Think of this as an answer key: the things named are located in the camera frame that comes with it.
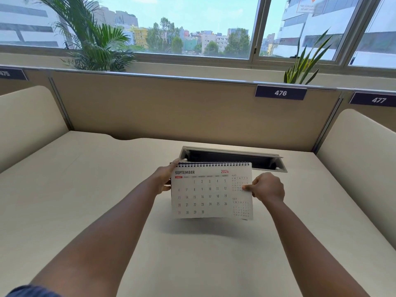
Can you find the person's right thumb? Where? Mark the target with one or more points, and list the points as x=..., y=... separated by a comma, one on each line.
x=247, y=188

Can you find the beige desk back partition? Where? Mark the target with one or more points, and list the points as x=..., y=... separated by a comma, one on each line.
x=198, y=111

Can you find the dark desk number label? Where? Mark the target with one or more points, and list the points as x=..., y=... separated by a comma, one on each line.
x=10, y=74
x=280, y=93
x=376, y=100

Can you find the person's left forearm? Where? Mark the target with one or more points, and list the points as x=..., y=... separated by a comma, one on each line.
x=92, y=244

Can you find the grey window frame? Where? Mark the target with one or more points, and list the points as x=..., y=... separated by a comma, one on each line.
x=263, y=30

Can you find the beige rounded side divider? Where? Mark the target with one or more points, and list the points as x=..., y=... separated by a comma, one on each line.
x=27, y=120
x=362, y=157

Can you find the large green palm plant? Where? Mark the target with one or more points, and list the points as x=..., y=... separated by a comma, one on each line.
x=96, y=43

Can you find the person's left thumb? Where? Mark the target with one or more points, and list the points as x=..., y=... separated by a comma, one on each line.
x=178, y=162

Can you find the person's right hand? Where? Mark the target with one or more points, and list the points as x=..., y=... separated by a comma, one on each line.
x=268, y=188

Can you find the small green snake plant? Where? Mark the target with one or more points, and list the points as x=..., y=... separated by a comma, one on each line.
x=304, y=64

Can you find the person's right forearm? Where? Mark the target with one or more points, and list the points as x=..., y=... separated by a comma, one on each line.
x=309, y=250

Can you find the person's left hand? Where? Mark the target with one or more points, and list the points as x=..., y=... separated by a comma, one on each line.
x=161, y=179

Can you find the blue shirt sleeve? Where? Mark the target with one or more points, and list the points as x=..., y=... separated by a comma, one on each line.
x=27, y=291

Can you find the white spiral desk calendar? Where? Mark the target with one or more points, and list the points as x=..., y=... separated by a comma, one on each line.
x=210, y=191

